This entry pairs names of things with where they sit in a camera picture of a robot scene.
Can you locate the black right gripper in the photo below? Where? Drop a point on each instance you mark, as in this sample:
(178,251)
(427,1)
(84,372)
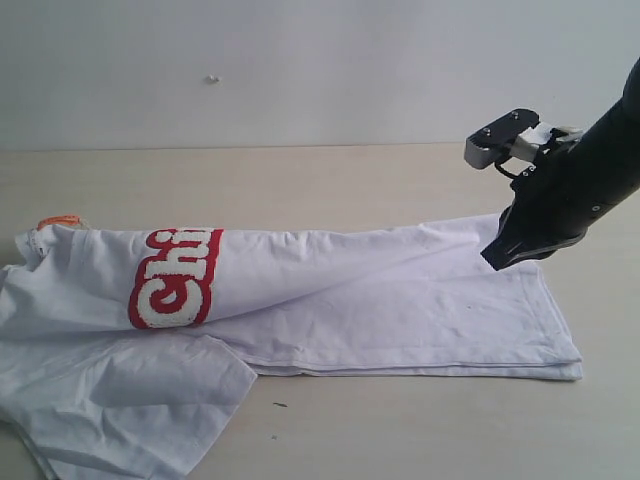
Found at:
(578,187)

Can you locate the white t-shirt red lettering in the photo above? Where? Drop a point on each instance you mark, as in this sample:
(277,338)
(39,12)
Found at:
(124,354)

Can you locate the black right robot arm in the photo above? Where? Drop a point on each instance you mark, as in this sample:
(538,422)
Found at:
(537,147)

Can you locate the orange neck label tag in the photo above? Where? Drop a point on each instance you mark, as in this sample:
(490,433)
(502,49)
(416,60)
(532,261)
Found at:
(74,221)

